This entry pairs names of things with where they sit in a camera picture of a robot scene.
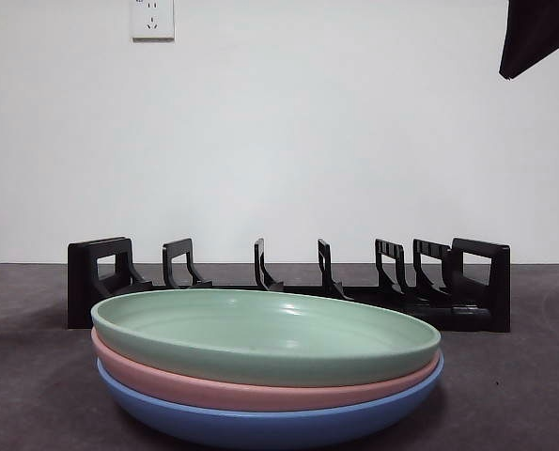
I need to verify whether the green round plate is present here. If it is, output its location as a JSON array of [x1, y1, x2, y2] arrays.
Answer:
[[91, 288, 443, 390]]

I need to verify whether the blue round plate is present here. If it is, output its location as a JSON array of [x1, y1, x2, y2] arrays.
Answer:
[[96, 351, 445, 446]]

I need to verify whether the pink round plate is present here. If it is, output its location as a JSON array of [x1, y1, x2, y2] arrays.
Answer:
[[92, 326, 443, 413]]

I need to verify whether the black plastic plate rack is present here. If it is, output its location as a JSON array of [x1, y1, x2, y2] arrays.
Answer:
[[67, 236, 512, 334]]

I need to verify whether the white wall socket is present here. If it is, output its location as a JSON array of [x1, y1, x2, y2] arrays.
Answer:
[[131, 0, 176, 42]]

